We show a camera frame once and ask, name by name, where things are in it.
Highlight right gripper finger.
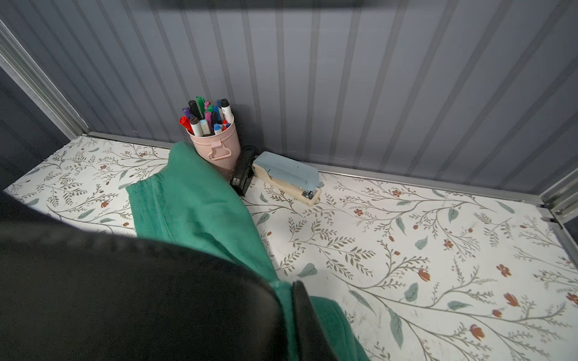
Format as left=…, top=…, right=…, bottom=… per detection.
left=292, top=281, right=338, bottom=361

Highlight green trousers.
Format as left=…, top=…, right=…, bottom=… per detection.
left=125, top=141, right=371, bottom=361

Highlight folded light blue cloth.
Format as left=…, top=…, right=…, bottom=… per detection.
left=252, top=151, right=322, bottom=207

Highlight black stapler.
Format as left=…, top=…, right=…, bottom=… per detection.
left=230, top=146, right=257, bottom=196

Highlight pink pen holder cup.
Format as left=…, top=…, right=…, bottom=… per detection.
left=179, top=96, right=241, bottom=180

